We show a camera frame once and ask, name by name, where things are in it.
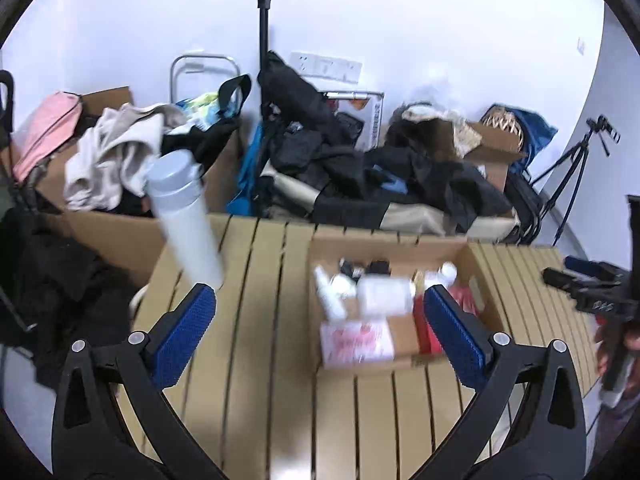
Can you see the person right hand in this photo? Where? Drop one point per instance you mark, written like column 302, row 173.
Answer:
column 631, row 341

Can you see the large cardboard box left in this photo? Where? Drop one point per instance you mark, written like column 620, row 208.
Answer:
column 133, row 244

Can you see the black backpack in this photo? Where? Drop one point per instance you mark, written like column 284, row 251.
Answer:
column 527, row 205

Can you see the blue fabric bag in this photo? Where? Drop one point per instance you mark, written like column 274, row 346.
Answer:
column 533, row 131

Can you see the white appliance carton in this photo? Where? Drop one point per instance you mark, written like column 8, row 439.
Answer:
column 361, row 113

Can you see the shallow cardboard tray box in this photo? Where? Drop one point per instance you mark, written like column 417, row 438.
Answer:
column 345, row 260

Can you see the metal folding chair frame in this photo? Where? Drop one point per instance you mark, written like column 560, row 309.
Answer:
column 196, row 72

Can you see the white ribbed jar lid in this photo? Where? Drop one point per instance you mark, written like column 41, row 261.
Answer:
column 448, row 273

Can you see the pile of black clothes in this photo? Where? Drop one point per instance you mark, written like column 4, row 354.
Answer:
column 311, row 169

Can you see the cardboard box at right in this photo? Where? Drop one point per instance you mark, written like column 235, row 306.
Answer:
column 492, row 149

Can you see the wall power socket strip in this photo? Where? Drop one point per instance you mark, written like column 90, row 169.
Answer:
column 325, row 67

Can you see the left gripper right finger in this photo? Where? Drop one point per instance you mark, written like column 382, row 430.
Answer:
column 472, row 365

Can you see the pink white packet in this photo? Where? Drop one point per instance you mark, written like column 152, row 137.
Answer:
column 356, row 342

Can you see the pink bag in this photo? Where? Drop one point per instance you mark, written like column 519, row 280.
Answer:
column 49, row 126

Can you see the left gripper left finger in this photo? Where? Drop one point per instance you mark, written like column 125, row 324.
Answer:
column 175, row 336

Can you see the white cylindrical spray bottle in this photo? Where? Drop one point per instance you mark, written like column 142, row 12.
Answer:
column 331, row 303

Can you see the black camera tripod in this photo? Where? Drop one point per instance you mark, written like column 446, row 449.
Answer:
column 578, row 156

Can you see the white beige crumpled cloth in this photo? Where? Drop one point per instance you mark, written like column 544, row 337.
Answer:
column 115, row 154

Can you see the red printed box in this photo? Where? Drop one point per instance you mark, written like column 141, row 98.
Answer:
column 442, row 315

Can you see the tall white thermos bottle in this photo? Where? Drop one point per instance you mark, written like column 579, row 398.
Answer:
column 174, row 187

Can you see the white rectangular plastic bottle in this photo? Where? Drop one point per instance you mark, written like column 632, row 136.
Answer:
column 380, row 296

